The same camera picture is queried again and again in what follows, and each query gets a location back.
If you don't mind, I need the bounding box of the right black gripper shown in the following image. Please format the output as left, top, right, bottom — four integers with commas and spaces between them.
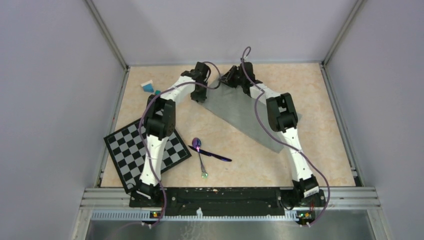
219, 67, 245, 90

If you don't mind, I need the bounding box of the grey cloth napkin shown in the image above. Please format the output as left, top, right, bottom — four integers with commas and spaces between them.
201, 79, 302, 153

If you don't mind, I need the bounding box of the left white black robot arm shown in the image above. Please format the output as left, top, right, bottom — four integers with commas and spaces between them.
135, 62, 211, 207

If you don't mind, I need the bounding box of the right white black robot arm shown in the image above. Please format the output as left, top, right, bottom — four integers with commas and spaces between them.
218, 62, 320, 206

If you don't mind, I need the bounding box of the iridescent purple spoon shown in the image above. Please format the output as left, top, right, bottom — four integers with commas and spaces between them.
191, 137, 208, 179

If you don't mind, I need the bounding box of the blue white wedge block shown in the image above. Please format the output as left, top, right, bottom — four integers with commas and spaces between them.
140, 80, 155, 93

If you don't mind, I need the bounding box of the iridescent purple knife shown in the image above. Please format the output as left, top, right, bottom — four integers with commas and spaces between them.
188, 145, 233, 162

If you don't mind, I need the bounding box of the black grey checkerboard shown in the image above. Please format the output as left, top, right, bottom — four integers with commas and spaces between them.
104, 119, 192, 194

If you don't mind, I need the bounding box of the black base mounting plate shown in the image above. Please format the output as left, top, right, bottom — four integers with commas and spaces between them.
129, 187, 327, 217

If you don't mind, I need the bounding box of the left aluminium corner post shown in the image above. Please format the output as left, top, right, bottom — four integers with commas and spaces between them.
83, 0, 129, 71

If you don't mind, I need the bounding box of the aluminium corner post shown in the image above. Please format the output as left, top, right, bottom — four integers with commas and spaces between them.
83, 0, 129, 71
321, 0, 367, 68

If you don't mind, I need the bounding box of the aluminium front frame rail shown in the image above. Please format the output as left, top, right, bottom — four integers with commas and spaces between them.
80, 187, 381, 223

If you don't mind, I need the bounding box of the right aluminium corner post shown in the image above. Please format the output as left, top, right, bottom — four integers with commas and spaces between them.
321, 0, 367, 68

